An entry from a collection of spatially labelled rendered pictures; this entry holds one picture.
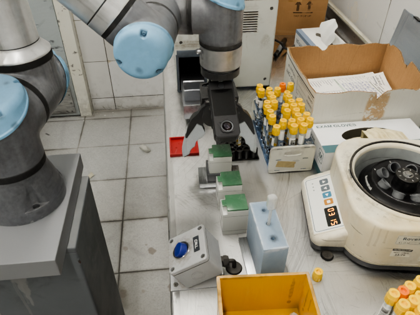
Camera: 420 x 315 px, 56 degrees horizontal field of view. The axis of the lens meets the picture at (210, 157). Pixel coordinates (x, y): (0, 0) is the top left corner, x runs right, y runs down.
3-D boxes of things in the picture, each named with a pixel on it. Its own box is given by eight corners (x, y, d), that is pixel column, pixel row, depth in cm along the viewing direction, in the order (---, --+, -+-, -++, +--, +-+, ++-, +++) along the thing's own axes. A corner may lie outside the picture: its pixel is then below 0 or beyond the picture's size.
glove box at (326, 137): (305, 148, 96) (312, 114, 89) (400, 141, 97) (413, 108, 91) (322, 183, 86) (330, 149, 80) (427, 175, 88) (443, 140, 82)
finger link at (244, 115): (259, 126, 80) (235, 97, 75) (261, 130, 79) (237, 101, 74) (240, 138, 82) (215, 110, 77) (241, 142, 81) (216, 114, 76)
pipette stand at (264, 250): (238, 240, 74) (240, 203, 68) (274, 236, 75) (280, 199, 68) (249, 288, 67) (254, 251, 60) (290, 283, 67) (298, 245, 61)
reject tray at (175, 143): (169, 139, 98) (169, 137, 98) (196, 137, 99) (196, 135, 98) (170, 157, 93) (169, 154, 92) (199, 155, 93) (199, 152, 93)
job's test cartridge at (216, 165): (207, 169, 88) (207, 145, 84) (229, 167, 88) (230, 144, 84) (209, 180, 85) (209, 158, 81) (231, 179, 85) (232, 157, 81)
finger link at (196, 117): (198, 140, 81) (223, 109, 77) (199, 145, 80) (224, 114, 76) (179, 130, 79) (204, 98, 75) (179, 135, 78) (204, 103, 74)
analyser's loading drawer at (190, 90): (180, 80, 117) (179, 64, 114) (202, 79, 118) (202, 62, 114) (184, 119, 101) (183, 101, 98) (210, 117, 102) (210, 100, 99)
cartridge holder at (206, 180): (197, 172, 89) (197, 159, 87) (237, 169, 90) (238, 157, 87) (199, 189, 85) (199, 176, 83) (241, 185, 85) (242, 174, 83)
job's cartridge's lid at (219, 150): (207, 147, 84) (207, 144, 83) (230, 145, 84) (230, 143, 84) (209, 158, 81) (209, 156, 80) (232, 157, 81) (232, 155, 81)
